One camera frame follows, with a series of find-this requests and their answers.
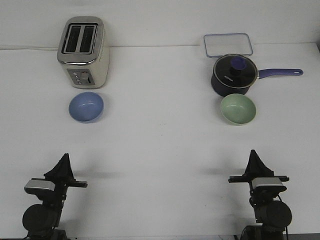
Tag green bowl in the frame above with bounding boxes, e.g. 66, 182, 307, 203
220, 93, 257, 126

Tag silver two-slot toaster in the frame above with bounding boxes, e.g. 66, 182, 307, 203
57, 16, 110, 89

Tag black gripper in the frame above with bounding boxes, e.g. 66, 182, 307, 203
37, 153, 88, 208
228, 149, 290, 208

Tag blue bowl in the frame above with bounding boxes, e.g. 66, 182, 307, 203
68, 91, 104, 123

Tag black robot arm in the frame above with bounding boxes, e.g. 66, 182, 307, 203
228, 149, 293, 240
22, 153, 88, 240

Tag glass pot lid blue knob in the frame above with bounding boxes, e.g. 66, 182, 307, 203
213, 54, 258, 89

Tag clear container blue rim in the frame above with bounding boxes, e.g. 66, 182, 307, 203
203, 33, 254, 58

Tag white toaster power cord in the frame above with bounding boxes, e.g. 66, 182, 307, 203
0, 44, 60, 51

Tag dark blue saucepan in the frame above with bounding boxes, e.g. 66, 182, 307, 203
211, 68, 304, 97

